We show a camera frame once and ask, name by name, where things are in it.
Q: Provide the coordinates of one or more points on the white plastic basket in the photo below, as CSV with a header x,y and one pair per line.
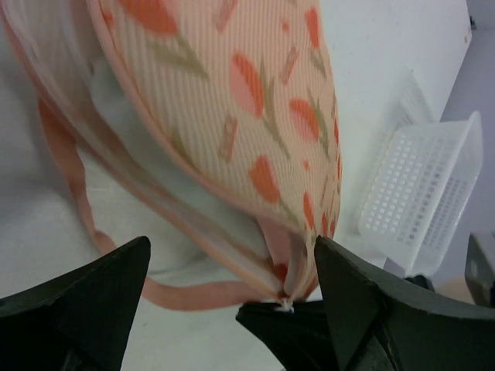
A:
x,y
423,174

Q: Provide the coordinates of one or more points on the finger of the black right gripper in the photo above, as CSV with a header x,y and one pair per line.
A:
x,y
299,338

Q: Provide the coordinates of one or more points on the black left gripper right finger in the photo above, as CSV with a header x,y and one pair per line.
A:
x,y
378,321

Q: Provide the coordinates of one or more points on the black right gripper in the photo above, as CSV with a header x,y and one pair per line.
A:
x,y
476,286

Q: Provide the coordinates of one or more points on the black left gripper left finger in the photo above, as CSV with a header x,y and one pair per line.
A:
x,y
80,320

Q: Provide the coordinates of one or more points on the pink patterned mesh laundry bag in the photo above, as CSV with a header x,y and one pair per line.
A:
x,y
212,124

